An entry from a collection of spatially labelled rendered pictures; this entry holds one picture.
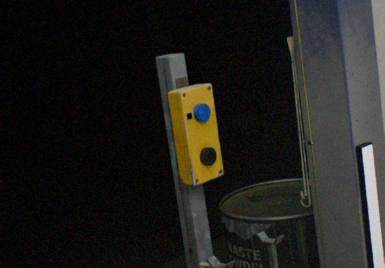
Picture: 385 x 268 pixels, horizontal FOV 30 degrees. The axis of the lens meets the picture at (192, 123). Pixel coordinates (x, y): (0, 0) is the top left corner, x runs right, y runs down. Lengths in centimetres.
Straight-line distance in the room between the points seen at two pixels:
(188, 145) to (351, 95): 57
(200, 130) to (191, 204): 22
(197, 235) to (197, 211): 7
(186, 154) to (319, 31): 59
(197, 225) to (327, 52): 65
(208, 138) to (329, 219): 59
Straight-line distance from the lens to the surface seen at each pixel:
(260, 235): 204
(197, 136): 192
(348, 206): 230
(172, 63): 193
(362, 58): 226
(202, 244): 205
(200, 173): 193
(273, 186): 341
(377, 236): 233
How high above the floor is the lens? 178
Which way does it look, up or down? 10 degrees down
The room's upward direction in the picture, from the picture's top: 8 degrees counter-clockwise
